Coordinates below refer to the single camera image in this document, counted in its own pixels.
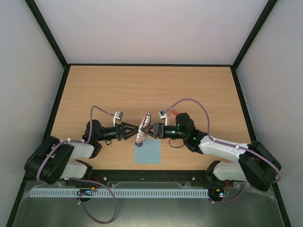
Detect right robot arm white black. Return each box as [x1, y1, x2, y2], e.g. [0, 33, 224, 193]
[141, 113, 281, 192]

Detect blue cleaning cloth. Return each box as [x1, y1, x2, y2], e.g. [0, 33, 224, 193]
[134, 139, 161, 165]

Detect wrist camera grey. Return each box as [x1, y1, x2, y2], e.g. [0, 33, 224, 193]
[158, 110, 169, 126]
[113, 111, 124, 126]

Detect striped newspaper print glasses case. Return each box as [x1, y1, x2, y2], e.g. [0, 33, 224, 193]
[135, 113, 151, 147]

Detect light blue slotted cable duct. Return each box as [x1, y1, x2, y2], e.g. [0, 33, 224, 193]
[29, 188, 209, 198]

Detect orange transparent sunglasses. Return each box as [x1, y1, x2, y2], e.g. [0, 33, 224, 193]
[169, 110, 179, 116]

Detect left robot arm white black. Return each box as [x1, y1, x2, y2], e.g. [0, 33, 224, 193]
[24, 119, 138, 184]

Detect black aluminium frame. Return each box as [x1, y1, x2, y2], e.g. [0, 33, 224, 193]
[0, 0, 303, 227]

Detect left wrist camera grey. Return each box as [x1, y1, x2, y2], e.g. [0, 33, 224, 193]
[113, 111, 124, 126]

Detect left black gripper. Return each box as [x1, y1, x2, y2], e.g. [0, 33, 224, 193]
[97, 122, 138, 141]

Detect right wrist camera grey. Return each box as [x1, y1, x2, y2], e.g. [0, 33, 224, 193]
[158, 110, 169, 126]

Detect metal base plate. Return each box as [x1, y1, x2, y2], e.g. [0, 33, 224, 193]
[13, 182, 284, 227]

